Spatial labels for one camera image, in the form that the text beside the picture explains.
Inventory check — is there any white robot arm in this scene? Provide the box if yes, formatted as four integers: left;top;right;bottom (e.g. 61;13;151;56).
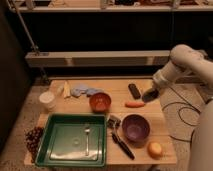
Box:
142;44;213;171

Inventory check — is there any black remote control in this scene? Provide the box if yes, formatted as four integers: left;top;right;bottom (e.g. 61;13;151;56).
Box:
128;84;141;99

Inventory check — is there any orange carrot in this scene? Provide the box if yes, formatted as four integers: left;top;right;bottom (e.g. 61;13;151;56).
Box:
125;101;145;108

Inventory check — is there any purple bowl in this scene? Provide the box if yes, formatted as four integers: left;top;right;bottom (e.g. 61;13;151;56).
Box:
122;114;150;143

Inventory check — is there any orange bowl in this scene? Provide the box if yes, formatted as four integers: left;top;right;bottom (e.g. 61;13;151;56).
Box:
89;92;111;113

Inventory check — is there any blue cloth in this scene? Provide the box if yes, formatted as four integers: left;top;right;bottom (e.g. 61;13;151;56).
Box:
71;84;101;98

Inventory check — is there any metal spoon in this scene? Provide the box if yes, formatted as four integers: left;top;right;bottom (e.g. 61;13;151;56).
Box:
85;125;90;156

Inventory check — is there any yellow banana piece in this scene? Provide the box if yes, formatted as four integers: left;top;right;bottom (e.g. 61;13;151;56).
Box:
57;81;71;98

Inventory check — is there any white metal shelf rack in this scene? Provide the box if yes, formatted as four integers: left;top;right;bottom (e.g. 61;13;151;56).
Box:
6;0;213;68

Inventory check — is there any green plastic tray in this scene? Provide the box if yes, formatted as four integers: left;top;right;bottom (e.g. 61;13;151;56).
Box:
35;114;107;167

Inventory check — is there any white plastic cup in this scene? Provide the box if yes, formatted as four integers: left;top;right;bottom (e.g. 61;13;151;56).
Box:
39;91;56;111

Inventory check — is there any grey metal pole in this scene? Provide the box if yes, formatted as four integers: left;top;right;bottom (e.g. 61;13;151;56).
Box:
11;0;50;85

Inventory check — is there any dark red grapes bunch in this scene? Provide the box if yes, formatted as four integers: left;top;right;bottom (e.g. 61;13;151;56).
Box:
25;127;44;163

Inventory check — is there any black handled peeler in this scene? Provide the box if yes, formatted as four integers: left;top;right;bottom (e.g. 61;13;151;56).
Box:
107;115;135;160

